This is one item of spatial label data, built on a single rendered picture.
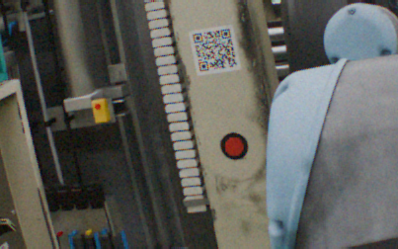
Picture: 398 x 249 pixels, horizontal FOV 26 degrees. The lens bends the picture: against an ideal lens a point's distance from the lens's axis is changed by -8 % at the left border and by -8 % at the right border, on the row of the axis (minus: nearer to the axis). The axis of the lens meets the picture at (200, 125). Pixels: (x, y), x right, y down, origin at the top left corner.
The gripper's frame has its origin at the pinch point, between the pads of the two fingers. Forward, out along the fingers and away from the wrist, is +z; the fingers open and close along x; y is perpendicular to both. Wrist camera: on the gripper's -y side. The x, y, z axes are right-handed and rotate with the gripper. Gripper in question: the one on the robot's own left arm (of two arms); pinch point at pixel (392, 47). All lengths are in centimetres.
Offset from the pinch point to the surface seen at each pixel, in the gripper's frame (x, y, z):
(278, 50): 31, 0, 61
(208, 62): 33.4, 0.8, 21.0
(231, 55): 29.5, 1.3, 20.9
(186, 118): 39.5, -7.7, 23.1
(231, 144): 32.3, -12.8, 22.2
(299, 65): 14.9, -1.0, 3.8
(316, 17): 10.9, 5.5, 2.7
